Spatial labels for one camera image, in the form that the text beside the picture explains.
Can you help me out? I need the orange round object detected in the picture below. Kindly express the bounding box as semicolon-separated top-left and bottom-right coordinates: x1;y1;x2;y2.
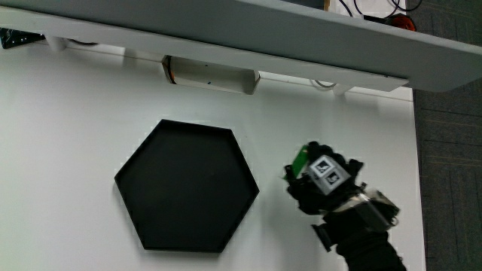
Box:
384;13;417;32

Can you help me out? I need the white overhead shelf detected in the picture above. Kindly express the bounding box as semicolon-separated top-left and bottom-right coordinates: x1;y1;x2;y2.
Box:
0;0;482;93

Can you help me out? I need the white desk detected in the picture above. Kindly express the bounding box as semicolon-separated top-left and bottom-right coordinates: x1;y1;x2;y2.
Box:
0;37;427;271

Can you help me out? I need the black triangular bracket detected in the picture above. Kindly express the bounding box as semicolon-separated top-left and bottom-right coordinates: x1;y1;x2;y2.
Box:
0;27;47;50

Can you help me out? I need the black hexagonal tray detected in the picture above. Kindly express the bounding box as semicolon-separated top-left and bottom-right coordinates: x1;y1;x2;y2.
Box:
114;118;261;254

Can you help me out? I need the black cable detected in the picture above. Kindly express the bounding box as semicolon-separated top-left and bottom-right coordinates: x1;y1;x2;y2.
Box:
337;0;423;18

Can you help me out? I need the green medicine box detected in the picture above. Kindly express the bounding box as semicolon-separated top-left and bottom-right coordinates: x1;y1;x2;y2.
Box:
283;145;310;181

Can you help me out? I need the person's right hand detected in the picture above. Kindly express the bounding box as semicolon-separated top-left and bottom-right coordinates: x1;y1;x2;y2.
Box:
283;141;401;232

